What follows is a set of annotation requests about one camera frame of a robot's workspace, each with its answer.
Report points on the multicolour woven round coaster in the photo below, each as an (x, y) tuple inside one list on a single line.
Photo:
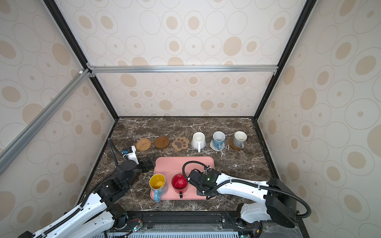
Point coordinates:
[(215, 148)]

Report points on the red mug black handle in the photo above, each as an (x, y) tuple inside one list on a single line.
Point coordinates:
[(180, 184)]

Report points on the black corner frame post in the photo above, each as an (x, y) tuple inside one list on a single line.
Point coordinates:
[(73, 43), (300, 24)]

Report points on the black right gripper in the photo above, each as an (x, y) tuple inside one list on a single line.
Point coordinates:
[(198, 193)]

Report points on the black corner frame post right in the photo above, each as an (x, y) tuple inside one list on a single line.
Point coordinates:
[(300, 24)]

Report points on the yellow inside blue mug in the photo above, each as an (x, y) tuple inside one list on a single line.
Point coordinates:
[(159, 186)]

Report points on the pink rectangular tray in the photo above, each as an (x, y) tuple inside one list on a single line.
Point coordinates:
[(171, 166)]

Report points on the dark brown wooden coaster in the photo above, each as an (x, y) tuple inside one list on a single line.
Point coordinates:
[(161, 142)]

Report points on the grey mug white inside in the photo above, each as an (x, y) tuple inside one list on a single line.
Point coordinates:
[(239, 139)]

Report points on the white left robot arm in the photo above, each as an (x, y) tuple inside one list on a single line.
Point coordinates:
[(99, 210)]

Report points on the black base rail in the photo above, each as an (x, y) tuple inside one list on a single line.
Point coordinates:
[(181, 225)]

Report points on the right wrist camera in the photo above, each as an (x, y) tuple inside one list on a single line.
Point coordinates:
[(196, 178)]

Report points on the brown wooden round coaster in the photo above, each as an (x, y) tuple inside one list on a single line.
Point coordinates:
[(233, 146)]

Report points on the aluminium crossbar back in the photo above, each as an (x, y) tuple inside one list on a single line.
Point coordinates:
[(184, 69)]

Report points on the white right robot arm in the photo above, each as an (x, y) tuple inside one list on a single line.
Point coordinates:
[(272, 199)]

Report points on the black corner frame post left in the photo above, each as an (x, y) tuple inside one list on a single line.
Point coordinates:
[(73, 43)]

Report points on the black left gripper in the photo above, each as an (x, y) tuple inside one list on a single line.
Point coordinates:
[(147, 167)]

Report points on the aluminium crossbar left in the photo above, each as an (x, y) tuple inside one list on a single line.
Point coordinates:
[(24, 138)]

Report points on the blue floral mug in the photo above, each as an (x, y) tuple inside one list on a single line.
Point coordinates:
[(218, 138)]

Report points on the aluminium crossbar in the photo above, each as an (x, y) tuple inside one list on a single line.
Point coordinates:
[(184, 69), (24, 138)]

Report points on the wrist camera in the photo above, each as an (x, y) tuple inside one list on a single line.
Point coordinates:
[(196, 178), (126, 172)]

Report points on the cork paw print coaster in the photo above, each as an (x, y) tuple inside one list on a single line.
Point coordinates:
[(180, 143)]

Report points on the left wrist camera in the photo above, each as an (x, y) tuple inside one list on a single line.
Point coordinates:
[(126, 172)]

